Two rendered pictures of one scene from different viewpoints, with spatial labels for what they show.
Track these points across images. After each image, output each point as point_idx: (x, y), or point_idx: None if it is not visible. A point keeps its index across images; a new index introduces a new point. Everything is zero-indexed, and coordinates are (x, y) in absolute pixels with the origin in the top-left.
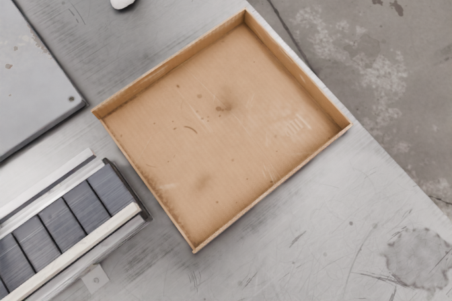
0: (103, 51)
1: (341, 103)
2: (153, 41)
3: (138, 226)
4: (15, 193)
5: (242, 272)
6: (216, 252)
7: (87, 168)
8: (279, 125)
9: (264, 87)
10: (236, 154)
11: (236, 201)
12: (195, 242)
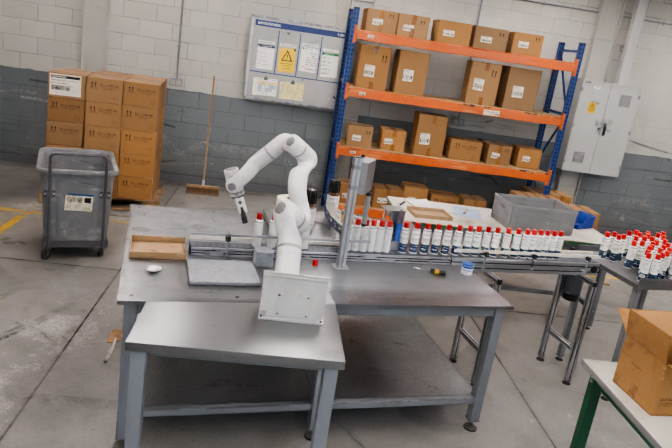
0: (173, 266)
1: (125, 243)
2: (158, 263)
3: None
4: (215, 259)
5: None
6: None
7: (195, 247)
8: (145, 245)
9: (140, 249)
10: (160, 246)
11: (168, 243)
12: (183, 243)
